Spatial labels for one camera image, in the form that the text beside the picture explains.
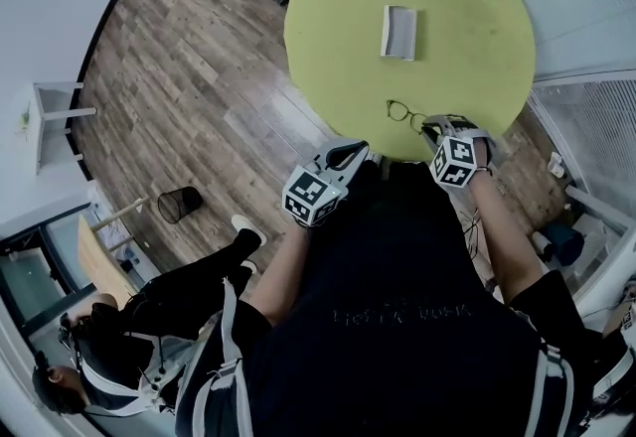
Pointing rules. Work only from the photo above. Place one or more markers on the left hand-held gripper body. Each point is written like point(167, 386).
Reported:
point(308, 194)

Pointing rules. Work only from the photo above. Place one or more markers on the dark blue bin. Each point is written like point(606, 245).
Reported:
point(564, 242)

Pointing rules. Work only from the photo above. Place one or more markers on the black thin-framed glasses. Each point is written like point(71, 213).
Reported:
point(397, 111)

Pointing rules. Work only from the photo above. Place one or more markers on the white perforated radiator cover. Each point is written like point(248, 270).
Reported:
point(588, 137)

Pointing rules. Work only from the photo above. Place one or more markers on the light wooden table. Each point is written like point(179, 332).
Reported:
point(102, 261)

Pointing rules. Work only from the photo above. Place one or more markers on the white open glasses case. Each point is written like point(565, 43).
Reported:
point(398, 33)

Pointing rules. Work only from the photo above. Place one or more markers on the person's left forearm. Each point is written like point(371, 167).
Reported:
point(280, 271)

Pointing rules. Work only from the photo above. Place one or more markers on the small white bottle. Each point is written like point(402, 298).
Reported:
point(556, 166)

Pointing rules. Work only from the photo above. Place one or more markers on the white wall shelf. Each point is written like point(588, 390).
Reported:
point(47, 117)

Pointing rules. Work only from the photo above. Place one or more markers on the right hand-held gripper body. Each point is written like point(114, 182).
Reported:
point(454, 159)

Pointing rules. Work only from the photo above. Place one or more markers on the black mesh waste basket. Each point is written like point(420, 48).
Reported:
point(180, 204)

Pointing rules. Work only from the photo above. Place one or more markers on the person's black shirt torso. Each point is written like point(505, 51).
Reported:
point(387, 306)

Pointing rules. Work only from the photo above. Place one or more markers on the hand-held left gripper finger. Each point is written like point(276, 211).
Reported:
point(357, 162)
point(343, 142)

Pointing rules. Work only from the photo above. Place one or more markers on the person's right forearm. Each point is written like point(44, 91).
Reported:
point(502, 236)

